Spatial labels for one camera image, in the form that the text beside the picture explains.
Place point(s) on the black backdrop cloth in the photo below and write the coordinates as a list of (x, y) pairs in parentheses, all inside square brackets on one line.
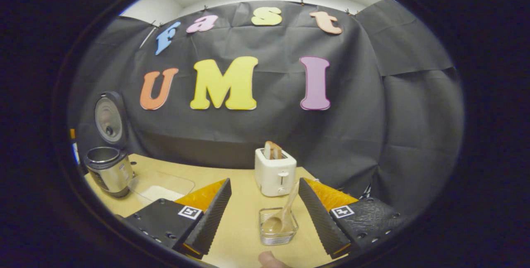
[(372, 114)]

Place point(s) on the dark grey rice cooker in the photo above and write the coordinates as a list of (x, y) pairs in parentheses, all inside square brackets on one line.
[(109, 172)]

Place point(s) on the wooden spoon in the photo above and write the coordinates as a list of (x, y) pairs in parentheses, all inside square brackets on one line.
[(273, 224)]

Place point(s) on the black white patterned object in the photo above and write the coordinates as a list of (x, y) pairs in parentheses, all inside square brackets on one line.
[(365, 191)]

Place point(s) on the white toaster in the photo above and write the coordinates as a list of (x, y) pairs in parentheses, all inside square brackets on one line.
[(273, 172)]

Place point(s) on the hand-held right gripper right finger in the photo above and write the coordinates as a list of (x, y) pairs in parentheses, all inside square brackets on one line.
[(319, 222)]

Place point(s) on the clear plastic rice container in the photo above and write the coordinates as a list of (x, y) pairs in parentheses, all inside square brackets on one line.
[(161, 193)]

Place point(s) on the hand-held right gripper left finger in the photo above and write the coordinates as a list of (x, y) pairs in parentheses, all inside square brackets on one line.
[(211, 222)]

